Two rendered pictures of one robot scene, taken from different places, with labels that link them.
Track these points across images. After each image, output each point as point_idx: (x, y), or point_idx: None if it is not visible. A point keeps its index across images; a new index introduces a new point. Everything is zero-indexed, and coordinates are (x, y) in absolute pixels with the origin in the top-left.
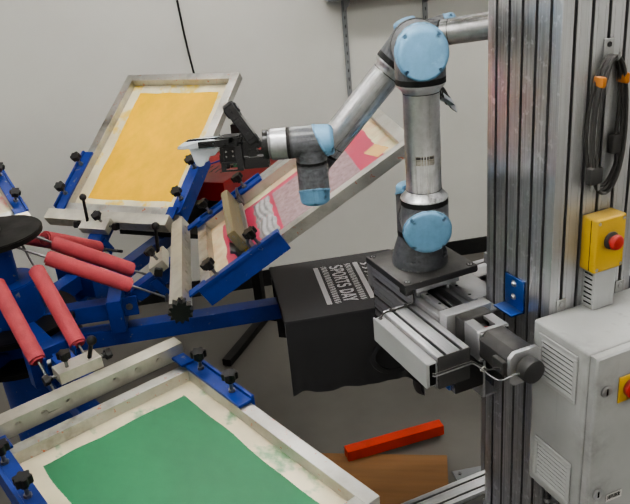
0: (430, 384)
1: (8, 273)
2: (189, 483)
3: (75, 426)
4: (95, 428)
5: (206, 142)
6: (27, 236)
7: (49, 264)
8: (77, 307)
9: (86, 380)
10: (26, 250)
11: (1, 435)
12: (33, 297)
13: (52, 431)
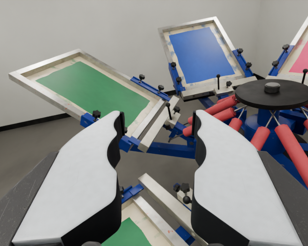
0: None
1: (264, 120)
2: None
3: (153, 222)
4: (160, 235)
5: (14, 191)
6: (273, 105)
7: (275, 133)
8: (289, 170)
9: (183, 212)
10: (272, 113)
11: (143, 186)
12: (267, 142)
13: (148, 210)
